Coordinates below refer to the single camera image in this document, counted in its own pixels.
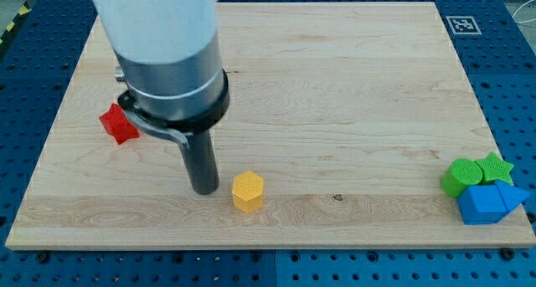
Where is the yellow hexagon block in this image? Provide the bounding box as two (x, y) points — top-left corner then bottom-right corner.
(232, 172), (264, 213)

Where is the wooden board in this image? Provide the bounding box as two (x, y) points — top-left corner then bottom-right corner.
(6, 3), (535, 251)

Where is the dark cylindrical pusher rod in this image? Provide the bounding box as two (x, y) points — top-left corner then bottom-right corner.
(181, 131), (219, 195)

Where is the blue cube block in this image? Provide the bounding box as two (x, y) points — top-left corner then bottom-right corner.
(456, 185), (507, 225)

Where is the yellow black hazard tape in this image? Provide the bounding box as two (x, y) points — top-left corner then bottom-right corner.
(1, 1), (32, 49)

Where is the green cylinder block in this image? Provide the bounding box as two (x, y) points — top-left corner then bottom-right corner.
(440, 158), (483, 198)

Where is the white fiducial marker tag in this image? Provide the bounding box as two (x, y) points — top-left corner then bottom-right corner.
(446, 16), (482, 35)

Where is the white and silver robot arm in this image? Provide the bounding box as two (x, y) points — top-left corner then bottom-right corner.
(93, 0), (229, 195)

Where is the blue triangle block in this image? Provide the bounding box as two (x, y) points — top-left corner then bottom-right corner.
(494, 180), (530, 213)

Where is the green star block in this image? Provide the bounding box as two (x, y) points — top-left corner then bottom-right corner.
(475, 152), (514, 184)

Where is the black flange mount with bracket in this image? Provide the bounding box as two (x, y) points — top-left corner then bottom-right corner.
(117, 69), (229, 148)

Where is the red star block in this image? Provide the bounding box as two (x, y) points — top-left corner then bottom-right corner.
(99, 103), (140, 145)

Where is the white cable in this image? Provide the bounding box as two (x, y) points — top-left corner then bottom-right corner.
(511, 0), (536, 28)

